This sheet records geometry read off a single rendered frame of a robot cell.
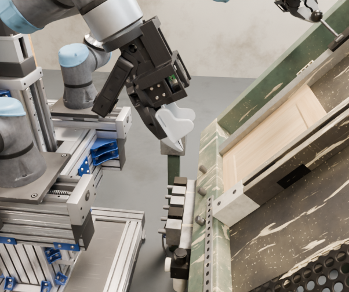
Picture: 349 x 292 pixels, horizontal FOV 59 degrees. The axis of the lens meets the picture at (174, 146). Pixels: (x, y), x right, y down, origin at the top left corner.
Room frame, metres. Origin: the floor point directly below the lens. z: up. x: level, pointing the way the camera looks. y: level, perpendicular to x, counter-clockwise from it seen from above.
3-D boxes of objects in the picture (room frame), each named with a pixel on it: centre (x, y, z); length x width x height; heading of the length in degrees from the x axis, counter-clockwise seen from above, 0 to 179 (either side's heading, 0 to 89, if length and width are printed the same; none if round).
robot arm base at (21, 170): (0.73, 0.46, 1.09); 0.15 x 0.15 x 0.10
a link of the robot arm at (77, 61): (1.23, 0.40, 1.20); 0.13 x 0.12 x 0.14; 161
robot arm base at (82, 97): (1.22, 0.40, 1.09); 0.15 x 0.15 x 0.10
